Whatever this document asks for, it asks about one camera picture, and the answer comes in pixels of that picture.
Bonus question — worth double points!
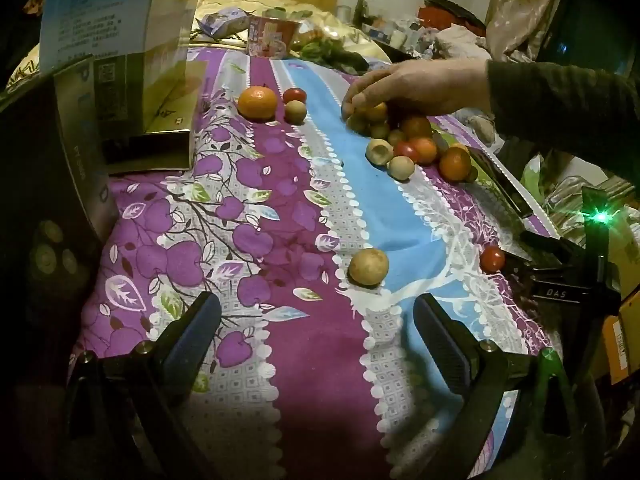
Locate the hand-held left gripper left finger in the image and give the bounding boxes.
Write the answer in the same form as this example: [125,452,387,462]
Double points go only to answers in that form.
[65,290,223,480]

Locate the red bag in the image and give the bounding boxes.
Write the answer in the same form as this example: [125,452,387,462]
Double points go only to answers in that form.
[417,0,487,36]

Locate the pile of mandarins and jujubes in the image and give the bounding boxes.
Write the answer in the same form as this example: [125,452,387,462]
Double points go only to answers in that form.
[345,102,478,183]

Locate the green leafy vegetables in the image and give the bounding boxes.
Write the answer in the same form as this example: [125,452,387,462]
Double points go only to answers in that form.
[290,35,371,73]

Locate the large orange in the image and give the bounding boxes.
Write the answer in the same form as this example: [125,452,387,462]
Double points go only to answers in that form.
[237,86,278,121]

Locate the green yellow cardboard box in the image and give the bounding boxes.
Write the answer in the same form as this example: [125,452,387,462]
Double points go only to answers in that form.
[102,45,211,173]

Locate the red snack packet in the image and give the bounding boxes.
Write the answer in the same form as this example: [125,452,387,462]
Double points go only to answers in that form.
[246,15,301,59]

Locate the person's right hand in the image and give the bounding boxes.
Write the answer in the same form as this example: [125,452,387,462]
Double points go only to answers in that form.
[341,57,493,133]

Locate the black box with code label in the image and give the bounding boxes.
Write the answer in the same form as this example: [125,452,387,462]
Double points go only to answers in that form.
[55,52,147,161]

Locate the beige curtain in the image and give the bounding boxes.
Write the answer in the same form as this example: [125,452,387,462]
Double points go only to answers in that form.
[485,0,568,61]

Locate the dark television screen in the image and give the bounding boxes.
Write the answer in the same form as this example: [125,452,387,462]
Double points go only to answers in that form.
[540,0,640,78]

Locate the dark desk lamp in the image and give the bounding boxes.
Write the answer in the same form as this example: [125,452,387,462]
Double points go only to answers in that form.
[352,0,381,28]

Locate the purple floral printed bedsheet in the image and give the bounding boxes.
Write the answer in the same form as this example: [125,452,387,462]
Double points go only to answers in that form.
[70,47,566,480]

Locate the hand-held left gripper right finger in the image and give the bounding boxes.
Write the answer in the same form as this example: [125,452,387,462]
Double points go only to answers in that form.
[412,292,608,480]

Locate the tan round jujube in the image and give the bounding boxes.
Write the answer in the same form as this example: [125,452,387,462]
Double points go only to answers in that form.
[348,248,390,287]

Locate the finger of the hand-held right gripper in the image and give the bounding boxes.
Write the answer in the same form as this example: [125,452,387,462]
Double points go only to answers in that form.
[469,151,535,220]
[502,252,536,286]

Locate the blue cardboard box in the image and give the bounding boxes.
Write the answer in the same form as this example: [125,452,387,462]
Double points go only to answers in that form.
[37,0,201,76]

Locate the cream quilt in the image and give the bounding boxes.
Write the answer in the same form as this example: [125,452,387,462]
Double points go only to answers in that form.
[192,0,393,63]

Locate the black box with circles print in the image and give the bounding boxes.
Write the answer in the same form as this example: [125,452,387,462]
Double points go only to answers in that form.
[0,80,121,361]

